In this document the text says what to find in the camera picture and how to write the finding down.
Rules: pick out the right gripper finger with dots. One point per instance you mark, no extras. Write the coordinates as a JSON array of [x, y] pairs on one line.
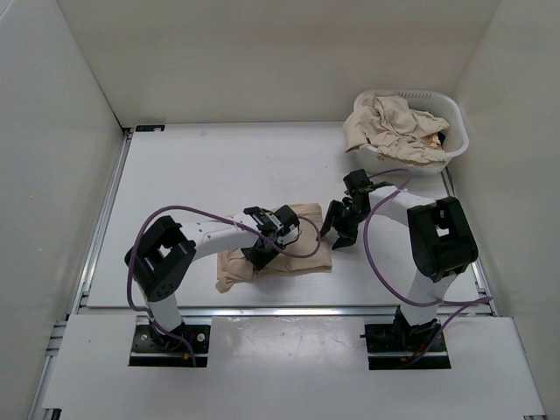
[[344, 241], [334, 211]]

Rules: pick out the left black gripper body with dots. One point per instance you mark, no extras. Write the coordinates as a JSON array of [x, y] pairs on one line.
[[258, 255]]

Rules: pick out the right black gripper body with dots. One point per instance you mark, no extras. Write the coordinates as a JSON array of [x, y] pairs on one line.
[[350, 219]]

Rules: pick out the beige trousers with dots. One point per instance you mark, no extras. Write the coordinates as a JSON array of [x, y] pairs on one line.
[[234, 268]]

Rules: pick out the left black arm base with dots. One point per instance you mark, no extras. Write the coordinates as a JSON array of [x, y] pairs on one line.
[[150, 349]]

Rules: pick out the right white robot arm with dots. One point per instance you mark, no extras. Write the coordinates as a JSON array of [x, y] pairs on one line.
[[442, 247]]

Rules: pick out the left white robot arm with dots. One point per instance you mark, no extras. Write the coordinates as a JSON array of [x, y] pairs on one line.
[[176, 236]]

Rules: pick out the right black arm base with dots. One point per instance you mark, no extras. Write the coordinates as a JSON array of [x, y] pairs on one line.
[[401, 346]]

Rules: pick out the beige clothes pile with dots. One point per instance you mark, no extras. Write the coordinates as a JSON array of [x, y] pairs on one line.
[[385, 121]]

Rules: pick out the white laundry basket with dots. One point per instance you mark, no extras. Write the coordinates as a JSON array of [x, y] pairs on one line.
[[455, 140]]

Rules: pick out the black corner label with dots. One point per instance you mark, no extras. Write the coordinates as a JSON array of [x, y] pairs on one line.
[[150, 128]]

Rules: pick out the front aluminium rail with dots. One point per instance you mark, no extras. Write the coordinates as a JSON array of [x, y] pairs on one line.
[[290, 311]]

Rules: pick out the right aluminium rail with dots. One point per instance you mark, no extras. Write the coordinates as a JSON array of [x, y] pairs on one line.
[[467, 242]]

